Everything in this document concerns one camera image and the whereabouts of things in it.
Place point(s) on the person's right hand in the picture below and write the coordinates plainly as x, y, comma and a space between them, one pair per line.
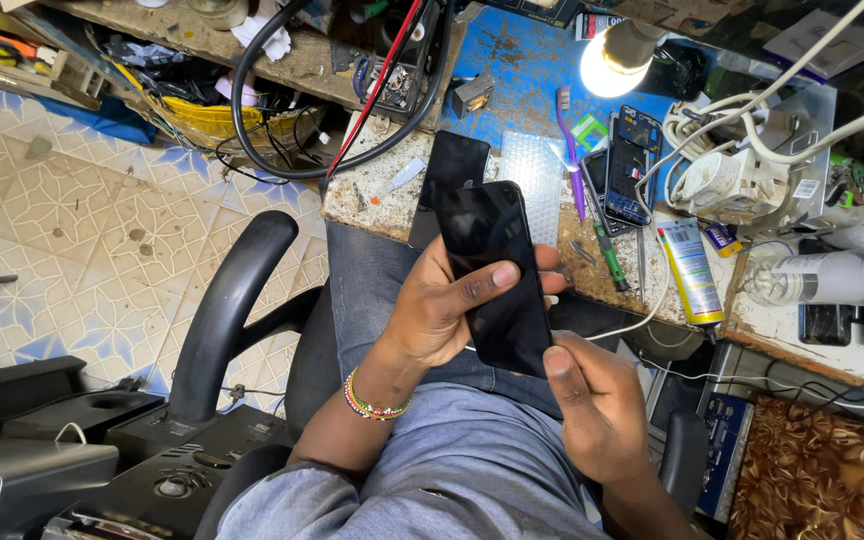
604, 412

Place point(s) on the person's left hand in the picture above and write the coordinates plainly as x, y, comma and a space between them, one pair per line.
424, 315

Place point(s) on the black smartphone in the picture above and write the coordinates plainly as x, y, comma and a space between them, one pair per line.
496, 225

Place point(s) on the person's grey jeans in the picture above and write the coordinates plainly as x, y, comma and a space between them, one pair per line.
372, 300

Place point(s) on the black chair armrest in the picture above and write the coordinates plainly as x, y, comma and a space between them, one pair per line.
683, 461
226, 307

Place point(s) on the blue circuit board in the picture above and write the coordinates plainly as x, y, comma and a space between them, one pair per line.
724, 450

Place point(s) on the person's blue shirt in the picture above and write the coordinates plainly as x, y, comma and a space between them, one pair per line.
462, 472

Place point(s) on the black phone screen panel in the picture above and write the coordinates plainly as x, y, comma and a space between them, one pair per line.
451, 161

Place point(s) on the metal tweezers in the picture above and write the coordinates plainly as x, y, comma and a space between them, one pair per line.
582, 252

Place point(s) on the yellow glue tube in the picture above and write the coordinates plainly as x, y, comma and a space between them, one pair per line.
691, 274

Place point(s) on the clear bubble wrap sheet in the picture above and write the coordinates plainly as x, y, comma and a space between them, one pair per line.
533, 184

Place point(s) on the purple toothbrush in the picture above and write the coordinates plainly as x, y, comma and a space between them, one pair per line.
571, 161

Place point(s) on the black keypad phone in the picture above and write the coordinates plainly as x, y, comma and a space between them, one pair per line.
595, 187

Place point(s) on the brown patterned cloth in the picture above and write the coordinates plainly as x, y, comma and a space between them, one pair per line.
822, 472

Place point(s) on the small grey transformer block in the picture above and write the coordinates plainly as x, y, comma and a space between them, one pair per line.
472, 94

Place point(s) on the small black phone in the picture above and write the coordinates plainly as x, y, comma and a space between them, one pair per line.
824, 325

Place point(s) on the small green box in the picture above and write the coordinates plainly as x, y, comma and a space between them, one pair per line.
589, 132

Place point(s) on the dirty white power adapter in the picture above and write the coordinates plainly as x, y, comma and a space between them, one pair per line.
728, 184

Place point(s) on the clear plastic bottle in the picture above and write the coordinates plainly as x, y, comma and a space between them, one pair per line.
829, 276

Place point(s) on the lit white lamp bulb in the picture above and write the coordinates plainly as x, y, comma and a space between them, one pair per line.
616, 56

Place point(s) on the black machine with knob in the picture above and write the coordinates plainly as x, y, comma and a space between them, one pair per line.
139, 465

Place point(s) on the cluttered wooden shelf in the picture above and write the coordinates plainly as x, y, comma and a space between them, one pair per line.
177, 67

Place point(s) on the blue opened phone frame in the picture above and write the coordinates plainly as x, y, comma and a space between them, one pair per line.
631, 169

